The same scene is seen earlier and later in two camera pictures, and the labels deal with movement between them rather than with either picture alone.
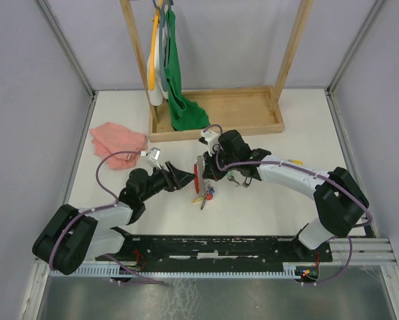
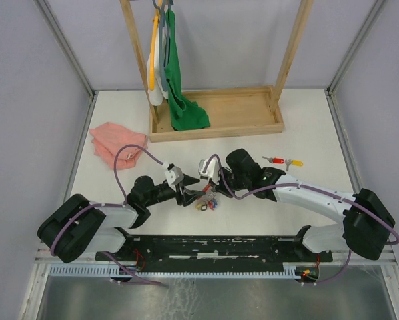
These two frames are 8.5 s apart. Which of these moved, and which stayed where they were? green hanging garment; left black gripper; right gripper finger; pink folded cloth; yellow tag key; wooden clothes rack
Moved: right gripper finger; left black gripper
Stayed: green hanging garment; yellow tag key; pink folded cloth; wooden clothes rack
